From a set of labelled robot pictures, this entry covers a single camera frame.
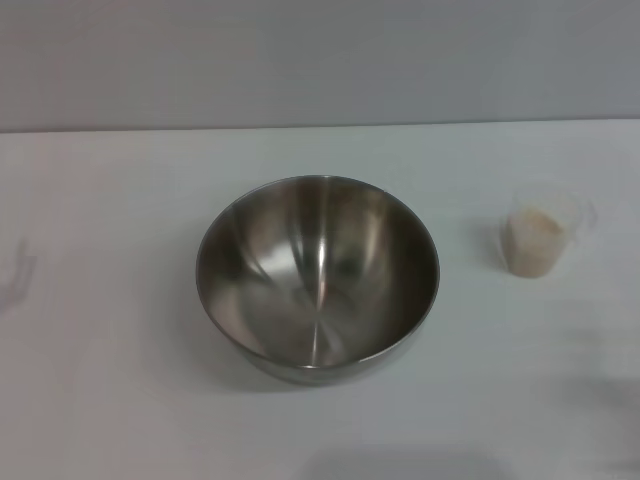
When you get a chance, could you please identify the clear plastic measuring cup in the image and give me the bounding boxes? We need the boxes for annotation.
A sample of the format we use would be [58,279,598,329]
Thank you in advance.
[501,183,600,279]

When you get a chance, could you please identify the stainless steel mixing bowl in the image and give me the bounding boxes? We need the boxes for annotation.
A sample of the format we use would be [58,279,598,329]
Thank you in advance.
[194,174,442,387]

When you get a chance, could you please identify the white rice grains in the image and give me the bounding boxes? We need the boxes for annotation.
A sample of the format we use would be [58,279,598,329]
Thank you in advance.
[504,209,568,278]

